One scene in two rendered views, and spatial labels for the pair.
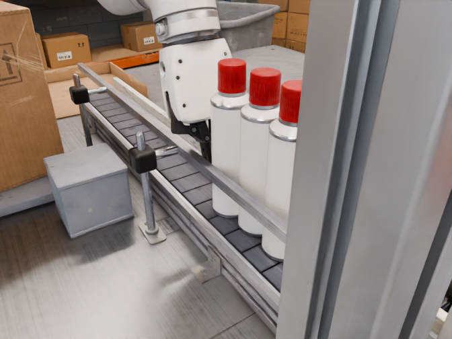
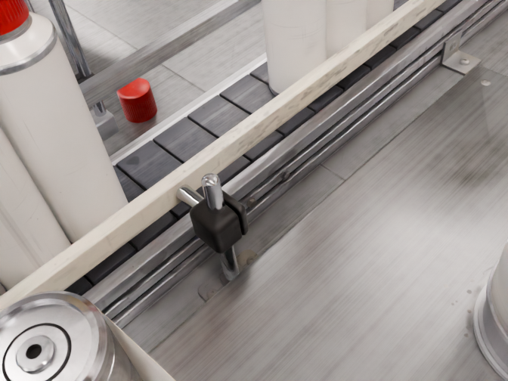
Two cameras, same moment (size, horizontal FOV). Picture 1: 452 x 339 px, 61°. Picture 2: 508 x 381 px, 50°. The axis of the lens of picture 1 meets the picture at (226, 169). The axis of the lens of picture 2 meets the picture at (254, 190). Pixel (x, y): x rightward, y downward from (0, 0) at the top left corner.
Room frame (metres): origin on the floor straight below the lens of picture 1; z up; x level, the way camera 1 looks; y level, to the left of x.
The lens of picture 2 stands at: (0.27, -0.46, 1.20)
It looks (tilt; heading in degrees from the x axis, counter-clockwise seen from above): 49 degrees down; 86
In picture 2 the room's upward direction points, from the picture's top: 8 degrees counter-clockwise
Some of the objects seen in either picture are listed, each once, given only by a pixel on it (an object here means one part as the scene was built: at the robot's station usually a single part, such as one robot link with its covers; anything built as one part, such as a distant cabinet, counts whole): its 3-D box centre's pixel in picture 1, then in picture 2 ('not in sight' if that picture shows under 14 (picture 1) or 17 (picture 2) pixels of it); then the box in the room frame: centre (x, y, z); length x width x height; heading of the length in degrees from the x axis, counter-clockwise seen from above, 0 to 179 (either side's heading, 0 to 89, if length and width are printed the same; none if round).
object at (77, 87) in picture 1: (94, 113); not in sight; (0.71, 0.26, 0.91); 0.07 x 0.03 x 0.16; 124
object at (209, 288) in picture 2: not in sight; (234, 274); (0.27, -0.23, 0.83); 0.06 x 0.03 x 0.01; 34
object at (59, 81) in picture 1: (84, 87); not in sight; (1.05, 0.40, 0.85); 0.30 x 0.26 x 0.04; 34
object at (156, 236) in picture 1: (151, 230); not in sight; (0.44, 0.11, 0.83); 0.06 x 0.03 x 0.01; 31
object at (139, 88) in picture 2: not in sight; (137, 99); (0.20, 0.00, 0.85); 0.03 x 0.03 x 0.03
